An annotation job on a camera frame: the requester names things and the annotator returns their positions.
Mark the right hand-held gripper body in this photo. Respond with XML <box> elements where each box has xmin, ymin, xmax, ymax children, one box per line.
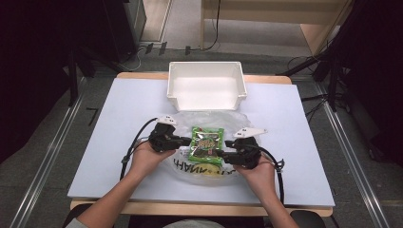
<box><xmin>232</xmin><ymin>126</ymin><xmax>269</xmax><ymax>170</ymax></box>

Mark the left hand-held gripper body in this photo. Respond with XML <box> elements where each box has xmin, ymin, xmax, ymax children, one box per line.
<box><xmin>147</xmin><ymin>115</ymin><xmax>179</xmax><ymax>154</ymax></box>

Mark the green snack packet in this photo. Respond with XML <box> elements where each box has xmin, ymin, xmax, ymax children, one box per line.
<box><xmin>187</xmin><ymin>125</ymin><xmax>225</xmax><ymax>166</ymax></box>

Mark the clear printed plastic bag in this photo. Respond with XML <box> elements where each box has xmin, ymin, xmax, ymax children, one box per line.
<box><xmin>159</xmin><ymin>110</ymin><xmax>255</xmax><ymax>188</ymax></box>

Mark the white plastic bin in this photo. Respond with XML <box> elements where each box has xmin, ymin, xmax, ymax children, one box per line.
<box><xmin>166</xmin><ymin>61</ymin><xmax>248</xmax><ymax>112</ymax></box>

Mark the person's right hand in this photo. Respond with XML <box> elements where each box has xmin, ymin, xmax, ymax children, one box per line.
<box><xmin>234</xmin><ymin>156</ymin><xmax>277</xmax><ymax>193</ymax></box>

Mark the person's left hand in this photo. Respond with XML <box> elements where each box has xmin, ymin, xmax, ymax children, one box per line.
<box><xmin>129</xmin><ymin>142</ymin><xmax>177</xmax><ymax>181</ymax></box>

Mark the white table board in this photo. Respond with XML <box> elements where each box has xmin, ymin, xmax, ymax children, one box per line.
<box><xmin>67</xmin><ymin>77</ymin><xmax>336</xmax><ymax>209</ymax></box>

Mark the wooden table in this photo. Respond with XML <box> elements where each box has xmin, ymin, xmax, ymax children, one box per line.
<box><xmin>69</xmin><ymin>71</ymin><xmax>334</xmax><ymax>219</ymax></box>

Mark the person's grey shirt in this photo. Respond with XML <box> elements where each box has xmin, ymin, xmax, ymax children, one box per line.
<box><xmin>162</xmin><ymin>218</ymin><xmax>226</xmax><ymax>228</ymax></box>

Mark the dark cabinet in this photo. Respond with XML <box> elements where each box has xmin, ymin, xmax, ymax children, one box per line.
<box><xmin>104</xmin><ymin>0</ymin><xmax>147</xmax><ymax>62</ymax></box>

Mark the black tripod stand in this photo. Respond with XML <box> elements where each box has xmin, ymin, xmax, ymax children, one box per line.
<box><xmin>278</xmin><ymin>0</ymin><xmax>359</xmax><ymax>112</ymax></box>

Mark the light wooden desk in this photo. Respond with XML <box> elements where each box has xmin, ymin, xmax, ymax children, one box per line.
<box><xmin>200</xmin><ymin>0</ymin><xmax>354</xmax><ymax>57</ymax></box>

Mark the dark curtain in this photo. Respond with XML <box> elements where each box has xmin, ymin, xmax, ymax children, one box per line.
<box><xmin>335</xmin><ymin>0</ymin><xmax>403</xmax><ymax>167</ymax></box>
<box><xmin>0</xmin><ymin>0</ymin><xmax>136</xmax><ymax>164</ymax></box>

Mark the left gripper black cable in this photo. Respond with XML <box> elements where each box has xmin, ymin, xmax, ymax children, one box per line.
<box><xmin>119</xmin><ymin>117</ymin><xmax>160</xmax><ymax>181</ymax></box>

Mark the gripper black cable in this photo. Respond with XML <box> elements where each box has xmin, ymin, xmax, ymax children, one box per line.
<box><xmin>253</xmin><ymin>143</ymin><xmax>286</xmax><ymax>205</ymax></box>
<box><xmin>119</xmin><ymin>117</ymin><xmax>160</xmax><ymax>181</ymax></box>

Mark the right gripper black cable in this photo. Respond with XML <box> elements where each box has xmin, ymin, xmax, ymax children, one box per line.
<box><xmin>253</xmin><ymin>143</ymin><xmax>286</xmax><ymax>205</ymax></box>

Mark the white floor cable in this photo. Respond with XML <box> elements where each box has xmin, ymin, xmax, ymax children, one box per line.
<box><xmin>119</xmin><ymin>47</ymin><xmax>143</xmax><ymax>72</ymax></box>

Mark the metal floor rail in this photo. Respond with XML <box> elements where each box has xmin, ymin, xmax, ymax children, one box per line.
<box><xmin>313</xmin><ymin>81</ymin><xmax>392</xmax><ymax>228</ymax></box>
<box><xmin>9</xmin><ymin>77</ymin><xmax>88</xmax><ymax>228</ymax></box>

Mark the black floor cable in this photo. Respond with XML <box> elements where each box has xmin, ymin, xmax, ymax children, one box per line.
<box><xmin>286</xmin><ymin>55</ymin><xmax>318</xmax><ymax>74</ymax></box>

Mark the hanging black cable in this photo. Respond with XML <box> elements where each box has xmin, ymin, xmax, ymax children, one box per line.
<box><xmin>202</xmin><ymin>0</ymin><xmax>222</xmax><ymax>52</ymax></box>

